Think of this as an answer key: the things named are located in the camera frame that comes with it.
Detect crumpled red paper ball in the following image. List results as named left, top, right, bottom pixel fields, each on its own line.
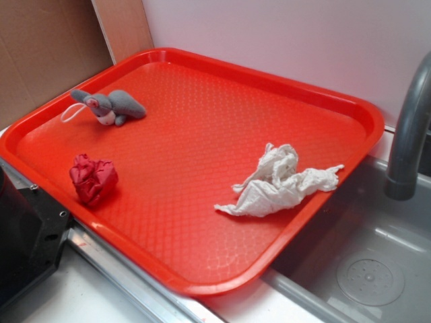
left=69, top=154, right=119, bottom=207

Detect white paper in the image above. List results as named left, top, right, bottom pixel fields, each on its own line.
left=214, top=143, right=344, bottom=217

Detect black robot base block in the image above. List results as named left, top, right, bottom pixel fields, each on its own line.
left=1, top=170, right=71, bottom=310

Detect silver metal counter rail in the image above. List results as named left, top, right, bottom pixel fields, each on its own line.
left=0, top=157, right=223, bottom=323

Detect red plastic tray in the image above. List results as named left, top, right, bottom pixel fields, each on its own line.
left=1, top=48, right=384, bottom=297

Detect grey plush mouse toy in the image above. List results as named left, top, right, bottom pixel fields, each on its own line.
left=61, top=89, right=147, bottom=127

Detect brown cardboard panel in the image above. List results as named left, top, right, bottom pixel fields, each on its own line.
left=1, top=1, right=112, bottom=129

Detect grey sink basin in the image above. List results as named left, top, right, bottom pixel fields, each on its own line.
left=263, top=157, right=430, bottom=322

